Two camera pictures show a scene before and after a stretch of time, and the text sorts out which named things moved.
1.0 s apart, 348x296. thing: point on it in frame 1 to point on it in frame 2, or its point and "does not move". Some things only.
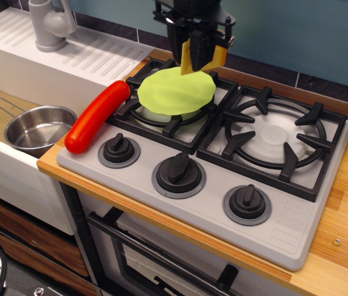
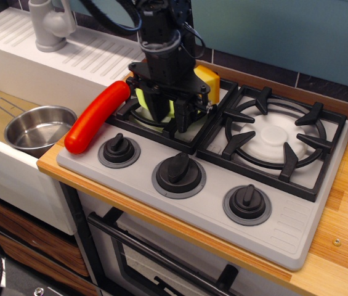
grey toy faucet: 52,27 does not move
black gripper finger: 178,32 to 158,103
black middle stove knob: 178,177 does not move
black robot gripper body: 209,13 to 169,68
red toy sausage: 93,115 does not move
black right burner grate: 278,139 does not move
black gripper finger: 202,45 to 186,111
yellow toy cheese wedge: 218,60 to 212,79
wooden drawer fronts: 18,233 does not move
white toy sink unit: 13,76 does not move
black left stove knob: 119,152 does not move
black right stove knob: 247,205 does not move
